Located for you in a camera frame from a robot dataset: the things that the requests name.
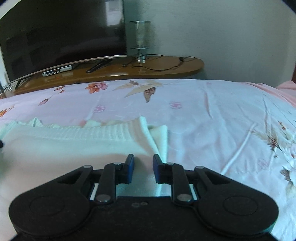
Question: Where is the cream white knitted sweater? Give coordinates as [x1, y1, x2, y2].
[1, 116, 171, 240]

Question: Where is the pink floral bed sheet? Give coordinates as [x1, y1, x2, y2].
[1, 79, 295, 240]

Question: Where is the silver set-top box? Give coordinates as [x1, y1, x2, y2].
[42, 65, 73, 77]

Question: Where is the wooden tv stand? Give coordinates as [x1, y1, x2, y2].
[14, 56, 204, 95]

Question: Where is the black remote control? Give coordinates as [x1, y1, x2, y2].
[86, 59, 112, 74]

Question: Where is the large black television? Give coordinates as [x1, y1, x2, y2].
[1, 1, 127, 81]

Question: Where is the pink pillow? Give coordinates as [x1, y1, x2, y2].
[243, 80, 296, 108]

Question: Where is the black cable on stand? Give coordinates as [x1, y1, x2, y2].
[122, 53, 197, 71]

